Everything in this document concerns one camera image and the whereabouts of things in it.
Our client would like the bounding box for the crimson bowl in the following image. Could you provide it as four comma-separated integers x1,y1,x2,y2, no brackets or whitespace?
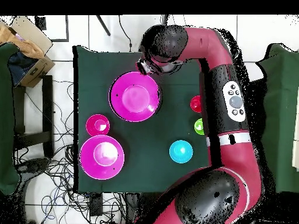
85,114,111,137

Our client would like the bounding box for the tangle of black cables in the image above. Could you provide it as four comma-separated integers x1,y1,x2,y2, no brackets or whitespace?
13,79,127,224

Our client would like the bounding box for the black cable with plug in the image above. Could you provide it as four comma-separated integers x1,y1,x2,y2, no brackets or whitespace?
117,15,133,53

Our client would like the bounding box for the red cup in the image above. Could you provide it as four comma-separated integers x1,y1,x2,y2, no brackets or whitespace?
189,94,202,113

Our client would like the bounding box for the black stool frame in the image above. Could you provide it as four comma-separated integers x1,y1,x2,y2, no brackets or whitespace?
12,75,55,159

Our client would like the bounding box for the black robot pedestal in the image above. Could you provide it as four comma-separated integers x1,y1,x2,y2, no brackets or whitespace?
126,192,150,222

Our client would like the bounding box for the large pink bowl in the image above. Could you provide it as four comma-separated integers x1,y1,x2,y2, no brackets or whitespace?
79,134,126,180
108,71,162,123

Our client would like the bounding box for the dark green tablecloth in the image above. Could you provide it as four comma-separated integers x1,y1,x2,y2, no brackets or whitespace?
72,44,211,194

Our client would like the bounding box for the black floor box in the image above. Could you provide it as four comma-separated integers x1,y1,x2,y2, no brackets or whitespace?
89,192,104,217

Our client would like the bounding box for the cardboard box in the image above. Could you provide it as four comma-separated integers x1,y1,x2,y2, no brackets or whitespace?
0,15,56,89

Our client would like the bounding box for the green cup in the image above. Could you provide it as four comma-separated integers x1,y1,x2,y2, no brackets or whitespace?
194,118,205,135

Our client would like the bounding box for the black square frame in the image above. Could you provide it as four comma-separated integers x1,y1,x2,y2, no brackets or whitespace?
34,15,70,43

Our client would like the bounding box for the small blue bowl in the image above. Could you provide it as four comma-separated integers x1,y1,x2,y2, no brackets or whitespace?
169,139,194,164

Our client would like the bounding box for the green side table cloth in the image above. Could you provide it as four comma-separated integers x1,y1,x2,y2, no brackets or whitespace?
0,43,20,195
255,43,299,193

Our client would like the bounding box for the black rounded floor base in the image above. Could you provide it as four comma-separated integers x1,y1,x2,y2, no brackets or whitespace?
22,157,51,173

